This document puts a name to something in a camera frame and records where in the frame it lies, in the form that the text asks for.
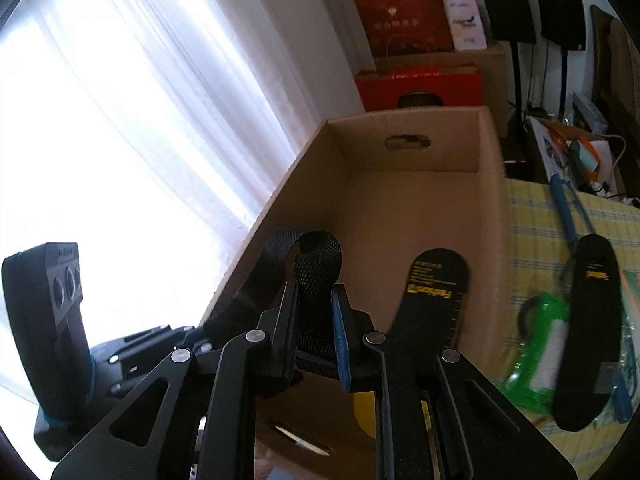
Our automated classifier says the green plastic packet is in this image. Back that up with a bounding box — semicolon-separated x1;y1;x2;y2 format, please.
502;292;571;408

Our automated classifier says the orange and grey device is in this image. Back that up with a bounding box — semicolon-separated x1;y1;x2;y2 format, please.
570;137;601;181

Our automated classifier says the red gift box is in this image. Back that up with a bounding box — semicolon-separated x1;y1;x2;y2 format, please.
356;64;485;112

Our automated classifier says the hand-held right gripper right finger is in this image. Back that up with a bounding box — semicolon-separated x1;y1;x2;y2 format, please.
331;284;578;480

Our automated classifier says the red gift bag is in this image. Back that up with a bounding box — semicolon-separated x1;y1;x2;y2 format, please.
350;0;456;58

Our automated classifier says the black insole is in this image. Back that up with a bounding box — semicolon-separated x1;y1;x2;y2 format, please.
552;234;621;432
392;248;471;348

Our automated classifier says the cardboard box of clutter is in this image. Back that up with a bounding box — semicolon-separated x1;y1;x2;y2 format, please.
527;115;626;196

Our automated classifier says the yellow checked tablecloth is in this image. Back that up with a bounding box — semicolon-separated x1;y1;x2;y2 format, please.
500;177;640;441

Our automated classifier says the black panel on stand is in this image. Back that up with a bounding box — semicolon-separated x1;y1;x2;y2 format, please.
535;0;587;116
474;0;537;111

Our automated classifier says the black mesh strap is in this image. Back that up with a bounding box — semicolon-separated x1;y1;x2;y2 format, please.
200;229;343;361

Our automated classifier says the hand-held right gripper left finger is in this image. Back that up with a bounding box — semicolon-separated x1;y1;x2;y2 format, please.
50;281;301;480

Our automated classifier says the white window curtain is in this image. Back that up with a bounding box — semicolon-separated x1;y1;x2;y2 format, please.
0;0;366;396

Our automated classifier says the white printed bag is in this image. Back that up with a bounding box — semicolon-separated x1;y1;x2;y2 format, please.
442;0;488;52

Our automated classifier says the brown sofa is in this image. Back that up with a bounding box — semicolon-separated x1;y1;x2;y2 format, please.
590;5;640;126

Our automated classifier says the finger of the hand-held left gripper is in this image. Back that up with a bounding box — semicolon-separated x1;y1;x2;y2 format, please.
107;354;176;398
92;325;216;362

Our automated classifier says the white cable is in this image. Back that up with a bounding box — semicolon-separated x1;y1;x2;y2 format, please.
597;134;629;166

